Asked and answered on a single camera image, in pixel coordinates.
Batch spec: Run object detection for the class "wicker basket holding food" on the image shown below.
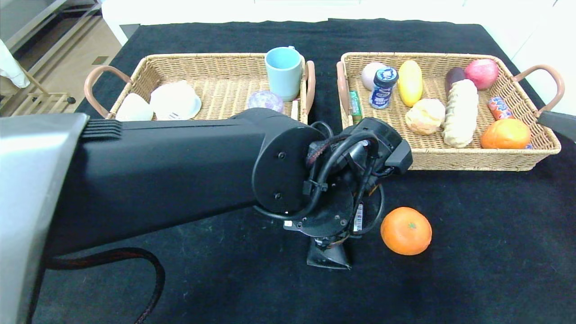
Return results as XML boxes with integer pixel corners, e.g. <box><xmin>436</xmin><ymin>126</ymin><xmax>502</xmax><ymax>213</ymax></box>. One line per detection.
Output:
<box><xmin>336</xmin><ymin>52</ymin><xmax>565</xmax><ymax>171</ymax></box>

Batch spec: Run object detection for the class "pale pink egg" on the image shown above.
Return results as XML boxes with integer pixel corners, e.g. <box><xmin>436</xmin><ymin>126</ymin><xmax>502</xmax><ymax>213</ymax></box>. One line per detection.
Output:
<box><xmin>361</xmin><ymin>62</ymin><xmax>387</xmax><ymax>92</ymax></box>

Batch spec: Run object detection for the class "light blue mug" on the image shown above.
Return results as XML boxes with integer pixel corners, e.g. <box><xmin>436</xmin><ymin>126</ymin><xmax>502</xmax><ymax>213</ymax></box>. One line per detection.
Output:
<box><xmin>264</xmin><ymin>46</ymin><xmax>303</xmax><ymax>103</ymax></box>

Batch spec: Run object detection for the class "blue gum bottle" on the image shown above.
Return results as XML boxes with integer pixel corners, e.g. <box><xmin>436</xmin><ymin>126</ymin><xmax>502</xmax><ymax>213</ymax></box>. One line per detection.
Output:
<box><xmin>369</xmin><ymin>67</ymin><xmax>400</xmax><ymax>110</ymax></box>

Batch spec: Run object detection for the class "white round lid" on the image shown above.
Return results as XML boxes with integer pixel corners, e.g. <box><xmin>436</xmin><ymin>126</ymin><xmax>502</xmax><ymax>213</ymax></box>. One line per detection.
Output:
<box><xmin>150</xmin><ymin>80</ymin><xmax>202</xmax><ymax>121</ymax></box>

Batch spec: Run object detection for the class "black glasses case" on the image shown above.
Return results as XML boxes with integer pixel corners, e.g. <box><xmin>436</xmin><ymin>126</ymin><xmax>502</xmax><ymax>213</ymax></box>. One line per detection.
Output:
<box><xmin>307</xmin><ymin>236</ymin><xmax>352</xmax><ymax>271</ymax></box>

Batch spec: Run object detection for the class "wicker basket holding mug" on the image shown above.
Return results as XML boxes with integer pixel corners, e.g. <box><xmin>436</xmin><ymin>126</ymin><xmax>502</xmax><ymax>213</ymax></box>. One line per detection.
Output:
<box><xmin>84</xmin><ymin>53</ymin><xmax>316</xmax><ymax>126</ymax></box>

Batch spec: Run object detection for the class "plain orange fruit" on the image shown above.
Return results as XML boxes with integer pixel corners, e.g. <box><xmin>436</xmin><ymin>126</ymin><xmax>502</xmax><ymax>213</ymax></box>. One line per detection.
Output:
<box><xmin>481</xmin><ymin>118</ymin><xmax>532</xmax><ymax>150</ymax></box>

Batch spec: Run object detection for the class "mandarin orange with green stem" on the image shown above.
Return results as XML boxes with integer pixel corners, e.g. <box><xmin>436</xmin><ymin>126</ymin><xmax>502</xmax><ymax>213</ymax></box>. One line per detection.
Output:
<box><xmin>381</xmin><ymin>207</ymin><xmax>432</xmax><ymax>256</ymax></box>

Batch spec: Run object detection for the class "white table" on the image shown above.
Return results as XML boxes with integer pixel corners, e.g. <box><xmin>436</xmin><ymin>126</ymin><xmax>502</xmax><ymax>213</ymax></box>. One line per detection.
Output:
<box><xmin>101</xmin><ymin>0</ymin><xmax>484</xmax><ymax>45</ymax></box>

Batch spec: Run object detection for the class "ridged long bread loaf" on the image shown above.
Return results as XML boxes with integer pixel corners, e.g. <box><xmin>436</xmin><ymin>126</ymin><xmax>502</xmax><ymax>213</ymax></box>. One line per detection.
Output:
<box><xmin>441</xmin><ymin>79</ymin><xmax>479</xmax><ymax>149</ymax></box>

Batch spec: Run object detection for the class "white soap bar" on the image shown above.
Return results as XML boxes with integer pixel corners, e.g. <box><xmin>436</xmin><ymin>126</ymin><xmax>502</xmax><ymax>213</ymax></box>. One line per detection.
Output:
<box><xmin>116</xmin><ymin>93</ymin><xmax>154</xmax><ymax>122</ymax></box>

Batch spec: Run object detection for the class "white hanging cloth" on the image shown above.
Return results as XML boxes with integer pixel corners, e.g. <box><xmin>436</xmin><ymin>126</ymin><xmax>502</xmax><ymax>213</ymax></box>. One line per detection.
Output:
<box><xmin>0</xmin><ymin>40</ymin><xmax>30</xmax><ymax>89</ymax></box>

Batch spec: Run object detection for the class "purple eggplant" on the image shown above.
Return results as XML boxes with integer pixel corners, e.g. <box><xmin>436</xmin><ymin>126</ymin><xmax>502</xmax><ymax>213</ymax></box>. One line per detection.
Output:
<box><xmin>445</xmin><ymin>67</ymin><xmax>466</xmax><ymax>93</ymax></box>

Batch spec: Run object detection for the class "orange red candy pack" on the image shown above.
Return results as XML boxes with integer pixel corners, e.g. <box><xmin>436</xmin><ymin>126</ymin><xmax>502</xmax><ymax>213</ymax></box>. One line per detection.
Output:
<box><xmin>488</xmin><ymin>97</ymin><xmax>534</xmax><ymax>150</ymax></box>

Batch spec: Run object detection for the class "yellow mango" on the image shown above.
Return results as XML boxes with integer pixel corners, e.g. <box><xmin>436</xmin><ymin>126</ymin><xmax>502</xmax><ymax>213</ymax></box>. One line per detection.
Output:
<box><xmin>397</xmin><ymin>60</ymin><xmax>424</xmax><ymax>108</ymax></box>

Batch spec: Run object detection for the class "purple topped bag roll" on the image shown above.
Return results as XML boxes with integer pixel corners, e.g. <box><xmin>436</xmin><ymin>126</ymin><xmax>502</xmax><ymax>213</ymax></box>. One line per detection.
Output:
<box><xmin>247</xmin><ymin>90</ymin><xmax>285</xmax><ymax>114</ymax></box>

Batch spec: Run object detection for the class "red apple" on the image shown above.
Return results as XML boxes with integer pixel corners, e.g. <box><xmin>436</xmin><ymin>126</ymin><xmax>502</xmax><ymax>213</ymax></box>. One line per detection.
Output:
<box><xmin>464</xmin><ymin>59</ymin><xmax>500</xmax><ymax>91</ymax></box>

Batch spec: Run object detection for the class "grey low shelf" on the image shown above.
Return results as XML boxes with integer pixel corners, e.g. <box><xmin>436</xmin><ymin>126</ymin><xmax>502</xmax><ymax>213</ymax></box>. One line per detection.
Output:
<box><xmin>0</xmin><ymin>0</ymin><xmax>103</xmax><ymax>55</ymax></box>

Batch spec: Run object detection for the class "thick black camera cable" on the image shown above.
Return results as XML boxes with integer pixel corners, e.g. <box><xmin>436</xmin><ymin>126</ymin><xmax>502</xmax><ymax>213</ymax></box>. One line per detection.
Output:
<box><xmin>310</xmin><ymin>119</ymin><xmax>387</xmax><ymax>237</ymax></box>

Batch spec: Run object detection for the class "round cream puff bun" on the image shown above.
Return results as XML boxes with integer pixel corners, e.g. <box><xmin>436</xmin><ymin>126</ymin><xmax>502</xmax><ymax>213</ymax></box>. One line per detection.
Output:
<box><xmin>405</xmin><ymin>99</ymin><xmax>446</xmax><ymax>136</ymax></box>

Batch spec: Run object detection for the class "green gum pack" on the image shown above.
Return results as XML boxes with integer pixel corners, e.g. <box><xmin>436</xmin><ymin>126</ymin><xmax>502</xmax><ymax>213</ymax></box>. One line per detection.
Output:
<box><xmin>349</xmin><ymin>90</ymin><xmax>363</xmax><ymax>122</ymax></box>

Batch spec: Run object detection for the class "wooden wheeled rack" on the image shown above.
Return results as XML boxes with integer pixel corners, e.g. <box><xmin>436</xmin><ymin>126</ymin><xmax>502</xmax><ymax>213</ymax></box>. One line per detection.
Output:
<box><xmin>0</xmin><ymin>67</ymin><xmax>76</xmax><ymax>117</ymax></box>

